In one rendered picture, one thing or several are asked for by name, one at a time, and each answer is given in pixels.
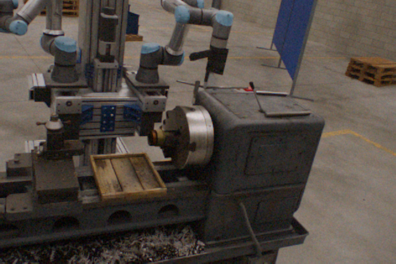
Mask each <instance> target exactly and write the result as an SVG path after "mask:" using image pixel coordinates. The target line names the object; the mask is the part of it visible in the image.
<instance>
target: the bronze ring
mask: <svg viewBox="0 0 396 264"><path fill-rule="evenodd" d="M165 136H169V133H168V132H164V131H163V129H158V130H151V131H149V132H148V134H147V141H148V145H149V146H155V147H163V146H164V144H165Z"/></svg>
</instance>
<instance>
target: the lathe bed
mask: <svg viewBox="0 0 396 264"><path fill-rule="evenodd" d="M152 163H153V165H154V167H155V169H156V170H157V172H158V173H159V175H160V177H161V178H162V180H163V183H164V185H165V187H166V189H167V191H166V196H164V197H148V198H147V197H146V198H138V199H133V200H125V199H124V200H121V201H115V202H105V203H102V202H101V198H100V195H99V193H98V189H95V187H96V188H97V185H96V182H95V179H94V176H93V172H92V169H91V166H75V169H76V175H77V180H78V183H79V188H80V193H81V195H82V197H83V198H84V199H83V198H82V199H83V200H82V212H81V213H75V214H69V215H59V216H49V217H44V218H29V219H18V220H13V221H11V220H8V219H6V212H5V211H4V198H6V199H7V196H8V195H10V194H20V193H27V192H30V191H32V177H31V176H12V177H9V176H8V177H6V171H3V172H0V177H1V178H0V205H2V206H1V207H0V248H5V247H13V246H18V245H26V244H37V243H42V242H51V241H58V240H63V239H72V238H76V237H84V236H92V235H97V234H106V233H110V232H118V231H127V230H131V229H139V228H147V227H152V226H164V225H169V224H178V223H186V222H191V221H198V220H203V219H205V210H206V206H207V200H208V196H209V195H210V193H211V191H212V190H213V189H212V188H211V186H210V185H209V184H205V185H204V180H205V179H201V180H194V181H191V179H192V178H193V177H194V168H192V169H188V168H184V169H178V168H176V167H175V166H174V165H173V164H172V162H171V161H157V162H156V161H155V162H152ZM162 166H163V170H162ZM159 167H161V169H160V168H159ZM78 173H79V175H78ZM81 173H83V174H81ZM90 181H91V182H90ZM83 183H84V185H83ZM90 187H91V188H92V189H91V188H90ZM173 188H174V191H173V190H172V189H173ZM85 195H86V196H87V197H86V196H85ZM96 199H97V200H96ZM119 215H120V216H119Z"/></svg>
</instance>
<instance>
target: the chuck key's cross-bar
mask: <svg viewBox="0 0 396 264"><path fill-rule="evenodd" d="M176 81H177V82H181V83H185V84H188V85H193V86H194V85H195V84H194V83H192V82H187V81H184V80H179V79H176ZM248 88H249V87H248V86H222V87H207V86H206V89H248Z"/></svg>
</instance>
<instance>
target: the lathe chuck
mask: <svg viewBox="0 0 396 264"><path fill-rule="evenodd" d="M175 108H176V118H177V125H178V129H179V130H180V131H179V132H169V136H179V135H180V136H181V137H182V138H185V139H186V140H187V141H188V142H189V143H192V142H194V143H195V148H194V151H189V150H179V149H178V148H175V150H174V153H173V156H172V158H171V162H172V164H173V165H174V166H175V167H176V168H178V169H184V168H188V169H192V168H198V167H199V166H200V165H201V164H202V163H203V161H204V158H205V154H206V151H207V127H206V123H205V119H204V116H203V114H202V112H201V110H200V109H199V108H198V107H196V106H175ZM188 108H194V111H190V110H189V109H188ZM192 164H195V166H194V167H190V165H192Z"/></svg>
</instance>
